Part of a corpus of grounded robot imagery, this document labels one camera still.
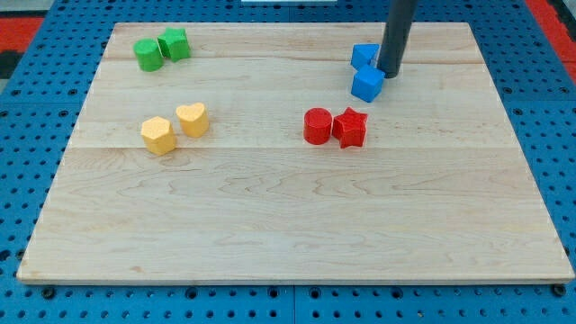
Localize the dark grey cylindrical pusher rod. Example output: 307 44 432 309
377 0 418 78

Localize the blue block behind cube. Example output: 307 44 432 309
350 43 380 70

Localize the red star block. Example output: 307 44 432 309
332 107 368 149

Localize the red cylinder block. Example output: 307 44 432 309
303 107 333 145

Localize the green star block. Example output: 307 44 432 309
157 27 191 62

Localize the yellow heart block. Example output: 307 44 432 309
175 103 210 138

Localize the light wooden board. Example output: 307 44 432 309
17 22 574 285

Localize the green cylinder block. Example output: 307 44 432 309
133 38 164 72

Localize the yellow hexagon block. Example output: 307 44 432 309
140 116 176 156

